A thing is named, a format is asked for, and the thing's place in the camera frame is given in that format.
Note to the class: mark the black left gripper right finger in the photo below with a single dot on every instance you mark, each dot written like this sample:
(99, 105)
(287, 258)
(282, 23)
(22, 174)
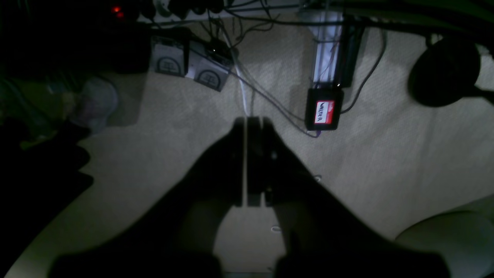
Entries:
(322, 237)

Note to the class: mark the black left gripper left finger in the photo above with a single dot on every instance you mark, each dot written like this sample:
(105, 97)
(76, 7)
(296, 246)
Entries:
(176, 236)

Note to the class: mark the black box red label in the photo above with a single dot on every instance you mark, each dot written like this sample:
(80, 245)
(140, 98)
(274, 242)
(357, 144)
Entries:
(323, 108)

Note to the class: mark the grey power adapter brick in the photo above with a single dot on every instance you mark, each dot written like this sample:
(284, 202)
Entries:
(169, 56)

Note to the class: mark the black round chair base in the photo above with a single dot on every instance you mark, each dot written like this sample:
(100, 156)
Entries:
(447, 72)

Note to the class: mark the aluminium table leg profile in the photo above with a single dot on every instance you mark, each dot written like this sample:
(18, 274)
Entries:
(326, 44)

